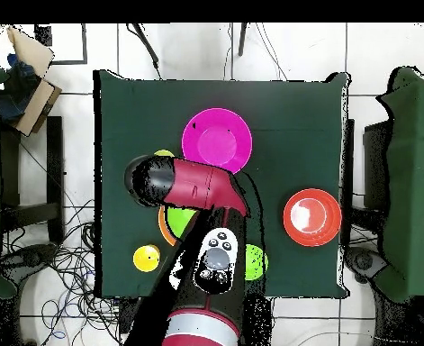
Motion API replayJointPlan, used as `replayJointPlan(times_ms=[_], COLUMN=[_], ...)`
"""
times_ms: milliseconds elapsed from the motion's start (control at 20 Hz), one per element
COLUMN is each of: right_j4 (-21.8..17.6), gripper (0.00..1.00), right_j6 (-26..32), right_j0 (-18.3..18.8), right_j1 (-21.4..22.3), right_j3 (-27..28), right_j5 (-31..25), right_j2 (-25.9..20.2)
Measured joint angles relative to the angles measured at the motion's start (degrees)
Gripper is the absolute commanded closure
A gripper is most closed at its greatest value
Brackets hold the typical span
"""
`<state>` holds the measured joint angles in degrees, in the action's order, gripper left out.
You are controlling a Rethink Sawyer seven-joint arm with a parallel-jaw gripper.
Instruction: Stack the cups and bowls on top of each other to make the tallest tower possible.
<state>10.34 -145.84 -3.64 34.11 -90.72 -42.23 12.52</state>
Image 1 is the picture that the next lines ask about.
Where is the pink plastic bowl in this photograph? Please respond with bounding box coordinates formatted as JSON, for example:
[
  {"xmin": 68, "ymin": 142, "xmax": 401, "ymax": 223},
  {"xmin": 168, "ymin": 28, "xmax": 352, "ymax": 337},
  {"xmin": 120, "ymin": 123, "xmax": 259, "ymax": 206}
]
[{"xmin": 181, "ymin": 107, "xmax": 253, "ymax": 175}]

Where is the tangle of floor cables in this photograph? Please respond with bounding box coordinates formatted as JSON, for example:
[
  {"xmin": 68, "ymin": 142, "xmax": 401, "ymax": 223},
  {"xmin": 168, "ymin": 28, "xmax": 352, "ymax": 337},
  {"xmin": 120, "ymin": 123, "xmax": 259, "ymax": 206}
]
[{"xmin": 0, "ymin": 197, "xmax": 140, "ymax": 346}]

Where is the dark green tablecloth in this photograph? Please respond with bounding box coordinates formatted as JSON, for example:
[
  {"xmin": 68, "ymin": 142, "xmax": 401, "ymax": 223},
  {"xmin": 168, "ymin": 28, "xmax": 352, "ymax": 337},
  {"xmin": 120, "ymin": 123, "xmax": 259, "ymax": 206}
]
[{"xmin": 93, "ymin": 68, "xmax": 351, "ymax": 299}]

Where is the black power adapter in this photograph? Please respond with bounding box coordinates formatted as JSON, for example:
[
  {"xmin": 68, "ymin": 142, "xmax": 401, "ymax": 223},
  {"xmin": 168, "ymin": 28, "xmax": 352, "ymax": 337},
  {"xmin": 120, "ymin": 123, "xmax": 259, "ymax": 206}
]
[{"xmin": 118, "ymin": 297, "xmax": 141, "ymax": 335}]

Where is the red plastic bowl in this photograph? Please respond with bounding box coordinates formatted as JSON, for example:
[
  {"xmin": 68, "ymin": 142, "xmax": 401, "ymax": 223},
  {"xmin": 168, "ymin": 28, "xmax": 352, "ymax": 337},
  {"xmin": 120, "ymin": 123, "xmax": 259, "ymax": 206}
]
[{"xmin": 282, "ymin": 187, "xmax": 343, "ymax": 248}]

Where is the large green plastic bowl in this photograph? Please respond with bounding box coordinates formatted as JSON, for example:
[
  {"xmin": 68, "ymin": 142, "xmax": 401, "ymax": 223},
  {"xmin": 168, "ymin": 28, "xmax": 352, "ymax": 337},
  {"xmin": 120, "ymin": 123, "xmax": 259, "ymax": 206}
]
[{"xmin": 166, "ymin": 205, "xmax": 198, "ymax": 240}]

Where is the black stool frame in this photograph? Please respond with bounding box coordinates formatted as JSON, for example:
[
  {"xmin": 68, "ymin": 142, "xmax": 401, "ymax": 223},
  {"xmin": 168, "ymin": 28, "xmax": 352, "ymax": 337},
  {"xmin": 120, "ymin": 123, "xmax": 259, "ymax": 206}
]
[{"xmin": 0, "ymin": 114, "xmax": 66, "ymax": 244}]

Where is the small green plastic bowl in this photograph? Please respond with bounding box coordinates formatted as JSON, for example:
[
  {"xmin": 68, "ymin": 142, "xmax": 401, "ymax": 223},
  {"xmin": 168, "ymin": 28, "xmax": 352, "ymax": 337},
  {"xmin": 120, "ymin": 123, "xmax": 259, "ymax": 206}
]
[{"xmin": 244, "ymin": 243, "xmax": 269, "ymax": 281}]

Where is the black tripod leg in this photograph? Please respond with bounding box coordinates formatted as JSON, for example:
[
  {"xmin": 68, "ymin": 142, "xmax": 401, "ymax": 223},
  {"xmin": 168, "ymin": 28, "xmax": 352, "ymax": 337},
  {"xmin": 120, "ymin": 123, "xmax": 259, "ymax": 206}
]
[
  {"xmin": 126, "ymin": 23, "xmax": 163, "ymax": 80},
  {"xmin": 237, "ymin": 23, "xmax": 249, "ymax": 58}
]

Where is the orange-yellow plastic cup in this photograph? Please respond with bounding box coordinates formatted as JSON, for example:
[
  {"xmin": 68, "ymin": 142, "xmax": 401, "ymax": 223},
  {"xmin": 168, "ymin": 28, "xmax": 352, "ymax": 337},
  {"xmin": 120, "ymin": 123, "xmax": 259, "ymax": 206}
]
[{"xmin": 132, "ymin": 243, "xmax": 161, "ymax": 273}]

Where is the cardboard box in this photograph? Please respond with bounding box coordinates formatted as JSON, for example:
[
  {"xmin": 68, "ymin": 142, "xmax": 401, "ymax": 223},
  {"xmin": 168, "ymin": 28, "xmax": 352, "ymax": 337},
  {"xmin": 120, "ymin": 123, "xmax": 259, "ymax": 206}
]
[{"xmin": 5, "ymin": 25, "xmax": 63, "ymax": 138}]

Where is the dark blue cloth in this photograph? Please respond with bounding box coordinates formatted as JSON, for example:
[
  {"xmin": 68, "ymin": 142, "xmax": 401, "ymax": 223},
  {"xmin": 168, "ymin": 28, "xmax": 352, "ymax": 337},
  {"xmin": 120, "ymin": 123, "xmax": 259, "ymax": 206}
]
[{"xmin": 0, "ymin": 53, "xmax": 41, "ymax": 125}]

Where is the black metal frame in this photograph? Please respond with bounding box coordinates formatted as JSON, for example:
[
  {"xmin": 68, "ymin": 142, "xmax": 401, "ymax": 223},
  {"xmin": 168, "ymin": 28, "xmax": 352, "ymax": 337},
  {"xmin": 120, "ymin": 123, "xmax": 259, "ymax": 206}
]
[{"xmin": 33, "ymin": 23, "xmax": 89, "ymax": 66}]

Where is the black chair base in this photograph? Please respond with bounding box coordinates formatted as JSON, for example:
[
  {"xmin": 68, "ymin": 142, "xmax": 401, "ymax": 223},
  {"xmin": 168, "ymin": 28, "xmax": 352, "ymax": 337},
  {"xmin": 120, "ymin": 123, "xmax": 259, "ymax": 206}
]
[
  {"xmin": 0, "ymin": 242, "xmax": 59, "ymax": 286},
  {"xmin": 344, "ymin": 246, "xmax": 389, "ymax": 284}
]

